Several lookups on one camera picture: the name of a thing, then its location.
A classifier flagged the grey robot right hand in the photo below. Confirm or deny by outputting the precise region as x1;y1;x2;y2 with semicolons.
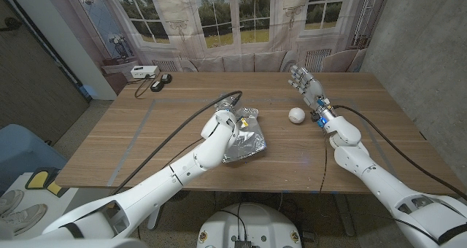
287;65;328;113

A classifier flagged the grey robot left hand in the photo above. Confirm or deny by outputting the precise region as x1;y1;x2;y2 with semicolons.
215;94;242;115

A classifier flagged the white ball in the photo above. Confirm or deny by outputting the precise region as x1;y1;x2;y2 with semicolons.
287;106;306;125

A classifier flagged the aluminum foil sheet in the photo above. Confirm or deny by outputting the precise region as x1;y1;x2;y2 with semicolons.
221;106;268;164

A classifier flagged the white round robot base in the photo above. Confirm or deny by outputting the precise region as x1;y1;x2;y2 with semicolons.
196;203;303;248

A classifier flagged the printed window backdrop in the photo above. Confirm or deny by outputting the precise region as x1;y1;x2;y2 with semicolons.
39;0;393;94

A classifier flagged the metal table leg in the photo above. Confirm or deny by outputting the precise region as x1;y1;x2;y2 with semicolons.
147;206;165;230
333;193;357;237

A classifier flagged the white low platform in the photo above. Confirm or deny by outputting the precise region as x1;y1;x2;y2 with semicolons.
0;171;110;239

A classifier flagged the yellow and black object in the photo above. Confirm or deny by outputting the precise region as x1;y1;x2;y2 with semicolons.
24;166;70;198

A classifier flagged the blue chair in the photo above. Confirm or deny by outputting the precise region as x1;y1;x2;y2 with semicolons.
0;123;69;194

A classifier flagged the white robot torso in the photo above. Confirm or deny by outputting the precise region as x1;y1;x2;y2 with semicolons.
0;238;149;248

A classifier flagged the grey sneaker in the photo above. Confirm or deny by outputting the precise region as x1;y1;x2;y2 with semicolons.
0;189;25;216
0;203;48;236

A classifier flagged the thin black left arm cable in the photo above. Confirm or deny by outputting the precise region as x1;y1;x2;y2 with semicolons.
162;137;205;169

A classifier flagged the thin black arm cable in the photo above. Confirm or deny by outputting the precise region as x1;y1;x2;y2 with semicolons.
162;137;205;169
318;133;330;195

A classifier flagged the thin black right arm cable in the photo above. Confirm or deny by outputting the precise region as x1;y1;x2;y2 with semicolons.
318;133;330;195

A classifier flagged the black power strip cable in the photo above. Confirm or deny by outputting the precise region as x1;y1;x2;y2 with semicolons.
126;74;156;99

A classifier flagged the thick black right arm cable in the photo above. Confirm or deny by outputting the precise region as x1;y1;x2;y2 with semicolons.
332;104;467;201

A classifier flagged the thin black base cable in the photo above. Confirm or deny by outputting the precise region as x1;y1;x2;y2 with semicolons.
217;203;249;241

